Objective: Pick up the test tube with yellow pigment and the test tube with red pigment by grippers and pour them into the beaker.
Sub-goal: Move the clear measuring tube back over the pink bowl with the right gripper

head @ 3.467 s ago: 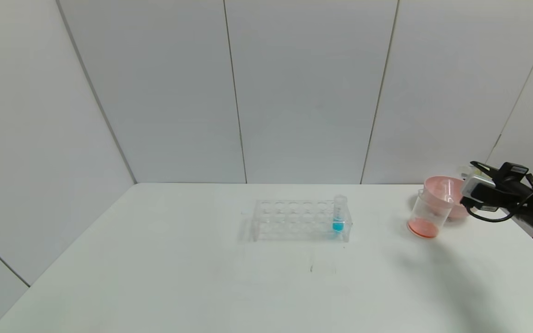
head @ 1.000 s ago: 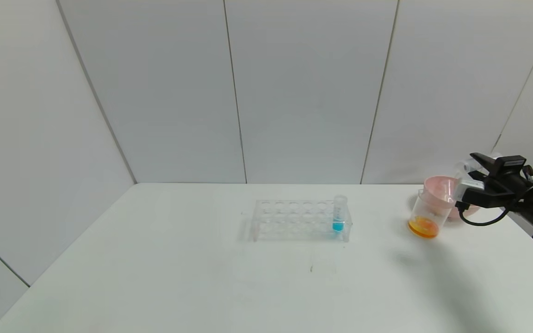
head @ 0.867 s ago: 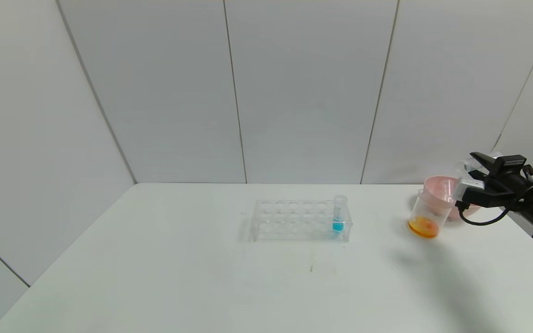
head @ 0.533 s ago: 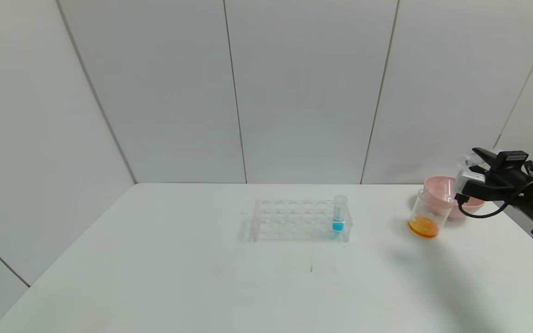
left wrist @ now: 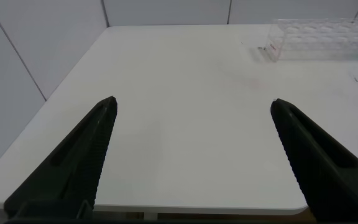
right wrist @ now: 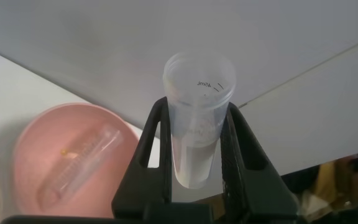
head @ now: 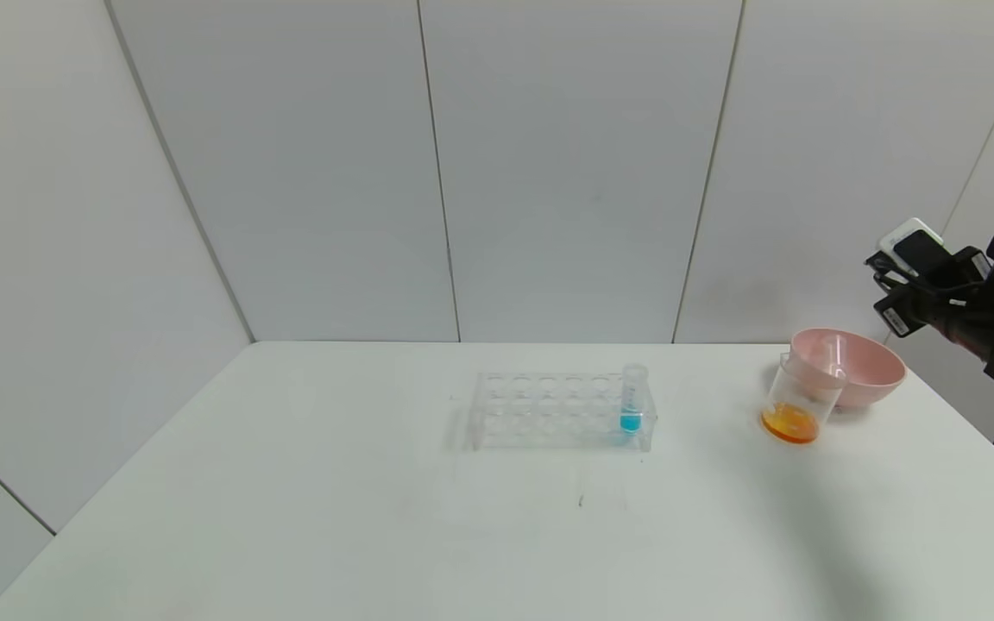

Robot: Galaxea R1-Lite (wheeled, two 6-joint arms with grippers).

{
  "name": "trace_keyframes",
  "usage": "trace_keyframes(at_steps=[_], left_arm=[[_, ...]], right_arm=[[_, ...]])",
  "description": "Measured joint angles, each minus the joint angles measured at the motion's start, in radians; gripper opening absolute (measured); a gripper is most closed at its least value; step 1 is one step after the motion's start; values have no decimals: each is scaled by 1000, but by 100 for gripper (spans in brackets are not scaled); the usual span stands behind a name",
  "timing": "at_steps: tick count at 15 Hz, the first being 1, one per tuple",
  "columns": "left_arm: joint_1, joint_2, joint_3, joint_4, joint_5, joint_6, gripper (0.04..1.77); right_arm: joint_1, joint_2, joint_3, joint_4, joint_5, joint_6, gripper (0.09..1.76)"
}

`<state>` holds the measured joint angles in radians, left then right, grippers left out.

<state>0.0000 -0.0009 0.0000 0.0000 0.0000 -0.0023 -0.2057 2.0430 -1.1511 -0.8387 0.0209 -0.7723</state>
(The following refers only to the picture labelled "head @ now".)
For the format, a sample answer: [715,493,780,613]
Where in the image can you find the clear acrylic test tube rack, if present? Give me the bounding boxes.
[467,371,657,454]

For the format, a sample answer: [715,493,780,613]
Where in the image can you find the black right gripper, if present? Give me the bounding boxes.
[863,249,969,338]

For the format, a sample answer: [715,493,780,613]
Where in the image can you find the clear plastic beaker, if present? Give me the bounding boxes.
[761,352,846,447]

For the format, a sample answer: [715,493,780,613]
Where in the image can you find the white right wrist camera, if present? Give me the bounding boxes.
[878,217,953,279]

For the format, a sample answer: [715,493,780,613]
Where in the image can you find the pink bowl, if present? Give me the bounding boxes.
[786,327,908,411]

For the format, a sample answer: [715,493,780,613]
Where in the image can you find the test tube with blue pigment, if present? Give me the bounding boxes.
[620,363,647,435]

